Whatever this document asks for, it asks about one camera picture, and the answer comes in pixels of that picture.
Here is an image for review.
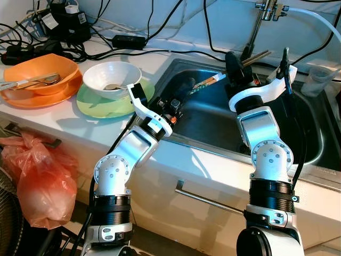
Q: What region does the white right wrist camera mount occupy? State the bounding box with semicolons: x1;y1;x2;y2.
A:
228;64;298;114

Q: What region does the white sink cabinet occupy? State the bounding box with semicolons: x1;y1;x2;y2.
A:
0;115;341;256

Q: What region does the white bowl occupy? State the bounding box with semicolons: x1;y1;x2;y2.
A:
83;61;143;100

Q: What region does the chrome faucet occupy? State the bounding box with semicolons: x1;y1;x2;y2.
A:
240;0;291;62

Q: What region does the metal spoon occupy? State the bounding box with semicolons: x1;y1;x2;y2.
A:
27;73;62;87

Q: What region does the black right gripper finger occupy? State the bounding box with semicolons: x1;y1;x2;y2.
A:
225;52;245;76

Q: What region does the dark metal drawer handle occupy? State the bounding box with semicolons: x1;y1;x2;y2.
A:
3;122;62;149

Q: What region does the red plastic bag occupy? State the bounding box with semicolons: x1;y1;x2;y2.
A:
0;132;77;230

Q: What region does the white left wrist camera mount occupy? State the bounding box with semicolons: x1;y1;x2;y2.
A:
127;83;174;137

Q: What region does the black device with white labels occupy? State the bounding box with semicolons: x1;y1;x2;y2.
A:
40;2;92;43

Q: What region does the orange plate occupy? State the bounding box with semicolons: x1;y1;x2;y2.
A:
0;72;84;110

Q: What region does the orange bowl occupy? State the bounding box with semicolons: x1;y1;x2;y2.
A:
4;53;79;97

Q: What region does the brown patterned chopstick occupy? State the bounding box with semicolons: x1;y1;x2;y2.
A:
194;50;271;90
196;52;271;92

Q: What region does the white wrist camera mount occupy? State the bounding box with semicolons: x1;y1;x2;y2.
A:
228;64;298;114
127;83;174;137

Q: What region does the black power adapter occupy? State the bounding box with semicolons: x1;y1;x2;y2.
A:
111;35;148;51

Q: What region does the black power cable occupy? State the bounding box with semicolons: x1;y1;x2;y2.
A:
56;47;227;65
202;0;246;60
288;24;341;67

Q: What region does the green plate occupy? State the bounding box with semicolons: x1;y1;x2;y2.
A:
76;77;156;119

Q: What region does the black power strip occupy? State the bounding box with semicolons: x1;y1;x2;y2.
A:
0;43;60;66

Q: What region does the black fan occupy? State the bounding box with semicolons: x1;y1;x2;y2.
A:
0;168;25;256

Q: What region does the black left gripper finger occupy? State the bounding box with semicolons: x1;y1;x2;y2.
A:
175;78;197;107

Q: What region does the steel sink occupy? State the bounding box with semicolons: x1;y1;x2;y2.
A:
140;56;341;191

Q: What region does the long metal drawer handle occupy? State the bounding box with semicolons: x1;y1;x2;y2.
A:
175;180;246;215

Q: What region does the clear plastic cup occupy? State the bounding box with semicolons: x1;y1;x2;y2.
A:
301;65;334;98

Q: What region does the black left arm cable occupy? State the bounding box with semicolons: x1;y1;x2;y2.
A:
69;125;140;256

